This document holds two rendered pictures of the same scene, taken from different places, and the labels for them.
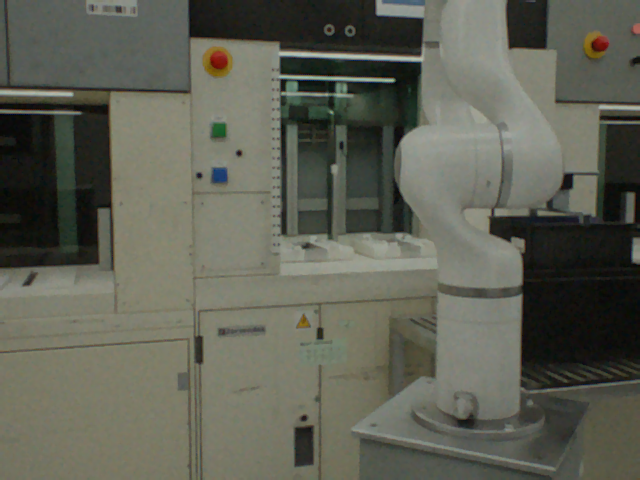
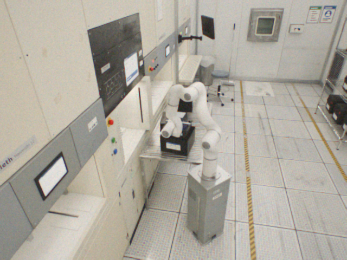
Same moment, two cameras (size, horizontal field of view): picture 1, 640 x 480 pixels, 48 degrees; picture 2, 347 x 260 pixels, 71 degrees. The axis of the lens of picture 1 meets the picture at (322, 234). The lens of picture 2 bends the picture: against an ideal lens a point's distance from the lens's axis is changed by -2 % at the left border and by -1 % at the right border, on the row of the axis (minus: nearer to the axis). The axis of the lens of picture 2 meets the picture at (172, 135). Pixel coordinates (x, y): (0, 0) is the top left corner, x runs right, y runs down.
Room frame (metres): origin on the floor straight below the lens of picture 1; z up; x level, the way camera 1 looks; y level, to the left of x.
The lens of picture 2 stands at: (0.53, 1.30, 2.16)
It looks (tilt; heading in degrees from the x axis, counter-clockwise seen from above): 32 degrees down; 299
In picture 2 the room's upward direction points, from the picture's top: 2 degrees counter-clockwise
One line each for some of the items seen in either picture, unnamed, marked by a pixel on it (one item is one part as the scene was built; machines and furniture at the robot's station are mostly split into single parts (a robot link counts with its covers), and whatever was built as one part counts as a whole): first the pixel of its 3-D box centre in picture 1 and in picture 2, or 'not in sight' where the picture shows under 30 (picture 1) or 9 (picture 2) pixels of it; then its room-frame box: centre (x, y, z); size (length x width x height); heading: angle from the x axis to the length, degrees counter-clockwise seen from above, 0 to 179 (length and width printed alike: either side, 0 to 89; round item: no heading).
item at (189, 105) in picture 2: not in sight; (182, 98); (1.82, -1.28, 0.89); 0.29 x 0.29 x 0.25; 20
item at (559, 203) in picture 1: (555, 248); (178, 129); (1.46, -0.47, 0.96); 0.24 x 0.20 x 0.32; 9
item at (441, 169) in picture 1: (458, 208); (210, 145); (1.04, -0.19, 1.07); 0.19 x 0.12 x 0.24; 89
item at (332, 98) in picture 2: not in sight; (336, 104); (-0.11, -3.37, 0.31); 0.30 x 0.28 x 0.26; 104
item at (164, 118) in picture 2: not in sight; (174, 120); (1.69, -0.82, 0.83); 0.29 x 0.29 x 0.13; 24
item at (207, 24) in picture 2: not in sight; (197, 30); (2.00, -2.11, 1.57); 0.53 x 0.40 x 0.36; 17
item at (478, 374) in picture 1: (477, 352); (210, 164); (1.04, -0.23, 0.85); 0.19 x 0.19 x 0.18
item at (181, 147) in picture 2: (554, 301); (178, 138); (1.46, -0.47, 0.85); 0.28 x 0.28 x 0.17; 9
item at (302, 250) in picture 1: (305, 248); not in sight; (1.99, 0.05, 0.89); 0.22 x 0.21 x 0.04; 17
